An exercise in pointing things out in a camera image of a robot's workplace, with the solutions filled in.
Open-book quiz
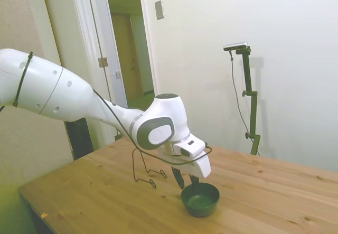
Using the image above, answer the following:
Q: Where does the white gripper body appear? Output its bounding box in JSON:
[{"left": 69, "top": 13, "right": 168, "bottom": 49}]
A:
[{"left": 157, "top": 143, "right": 212, "bottom": 179}]

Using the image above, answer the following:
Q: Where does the dark green bowl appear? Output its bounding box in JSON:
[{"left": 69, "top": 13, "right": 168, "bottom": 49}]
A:
[{"left": 180, "top": 183, "right": 220, "bottom": 218}]

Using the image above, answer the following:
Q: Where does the black tower box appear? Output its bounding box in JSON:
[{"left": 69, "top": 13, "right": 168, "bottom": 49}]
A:
[{"left": 64, "top": 117, "right": 95, "bottom": 162}]

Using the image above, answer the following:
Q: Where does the brown wooden inner door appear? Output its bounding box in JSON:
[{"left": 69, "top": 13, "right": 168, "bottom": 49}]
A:
[{"left": 110, "top": 12, "right": 145, "bottom": 100}]

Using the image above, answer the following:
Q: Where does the white open door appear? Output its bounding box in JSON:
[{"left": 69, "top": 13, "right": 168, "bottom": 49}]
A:
[{"left": 69, "top": 0, "right": 117, "bottom": 150}]

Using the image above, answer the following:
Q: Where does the black zip tie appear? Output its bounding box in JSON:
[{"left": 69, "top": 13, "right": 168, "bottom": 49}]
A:
[{"left": 13, "top": 51, "right": 34, "bottom": 108}]

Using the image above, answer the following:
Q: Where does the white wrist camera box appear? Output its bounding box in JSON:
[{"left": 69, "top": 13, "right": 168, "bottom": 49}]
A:
[{"left": 173, "top": 136, "right": 208, "bottom": 159}]

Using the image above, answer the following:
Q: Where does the black wire dish rack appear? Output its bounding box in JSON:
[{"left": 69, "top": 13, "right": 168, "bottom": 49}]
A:
[{"left": 132, "top": 147, "right": 167, "bottom": 190}]

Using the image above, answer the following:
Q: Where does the black camera stand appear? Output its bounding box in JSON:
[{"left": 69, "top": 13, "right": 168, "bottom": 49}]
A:
[{"left": 234, "top": 46, "right": 262, "bottom": 156}]

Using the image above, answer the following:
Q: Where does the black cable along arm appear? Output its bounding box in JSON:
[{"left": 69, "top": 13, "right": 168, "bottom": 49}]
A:
[{"left": 91, "top": 88, "right": 213, "bottom": 165}]

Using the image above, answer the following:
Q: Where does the grey exterior camera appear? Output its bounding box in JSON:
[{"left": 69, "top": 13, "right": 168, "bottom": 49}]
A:
[{"left": 223, "top": 41, "right": 250, "bottom": 52}]

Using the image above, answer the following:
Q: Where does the grey wall switch plate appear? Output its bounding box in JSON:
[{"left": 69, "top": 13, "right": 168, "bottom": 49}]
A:
[{"left": 154, "top": 0, "right": 165, "bottom": 21}]

